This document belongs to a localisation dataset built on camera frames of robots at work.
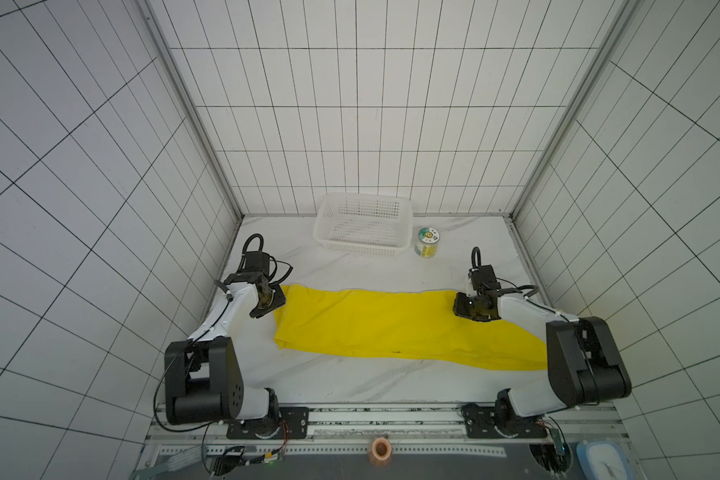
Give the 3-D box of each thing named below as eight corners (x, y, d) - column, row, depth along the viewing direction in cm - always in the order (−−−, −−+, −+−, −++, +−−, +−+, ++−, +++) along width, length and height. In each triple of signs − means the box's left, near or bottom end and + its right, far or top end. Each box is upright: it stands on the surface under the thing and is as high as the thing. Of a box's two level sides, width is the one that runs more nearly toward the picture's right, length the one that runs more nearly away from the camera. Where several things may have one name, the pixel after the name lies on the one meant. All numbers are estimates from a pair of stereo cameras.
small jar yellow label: (415, 258, 109) (419, 243, 102) (413, 242, 113) (416, 227, 107) (436, 258, 109) (441, 243, 102) (433, 242, 113) (438, 227, 107)
